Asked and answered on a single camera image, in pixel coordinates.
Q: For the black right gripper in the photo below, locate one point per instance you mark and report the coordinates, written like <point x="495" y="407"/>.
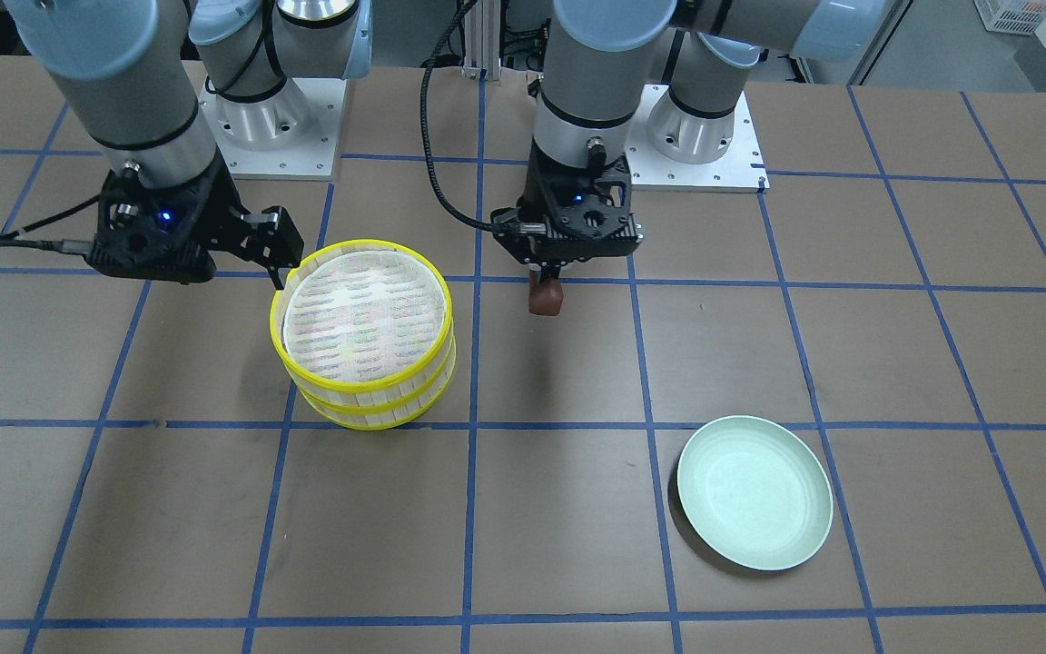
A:
<point x="216" y="205"/>

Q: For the light green plate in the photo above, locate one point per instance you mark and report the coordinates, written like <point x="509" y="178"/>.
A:
<point x="754" y="493"/>

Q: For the brown steamed bun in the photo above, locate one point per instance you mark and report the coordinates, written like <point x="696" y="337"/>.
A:
<point x="545" y="295"/>

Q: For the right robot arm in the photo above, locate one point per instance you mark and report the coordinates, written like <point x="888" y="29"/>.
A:
<point x="118" y="66"/>

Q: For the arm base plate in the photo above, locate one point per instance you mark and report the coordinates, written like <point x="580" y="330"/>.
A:
<point x="305" y="145"/>
<point x="668" y="150"/>

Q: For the yellow steamer basket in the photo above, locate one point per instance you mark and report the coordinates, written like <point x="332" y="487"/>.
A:
<point x="386" y="408"/>
<point x="361" y="315"/>

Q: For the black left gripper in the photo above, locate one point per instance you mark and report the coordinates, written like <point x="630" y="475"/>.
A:
<point x="547" y="271"/>

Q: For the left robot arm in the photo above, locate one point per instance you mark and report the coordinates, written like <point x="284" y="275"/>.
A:
<point x="601" y="55"/>

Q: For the aluminium frame post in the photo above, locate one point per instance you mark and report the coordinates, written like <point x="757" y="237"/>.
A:
<point x="481" y="41"/>

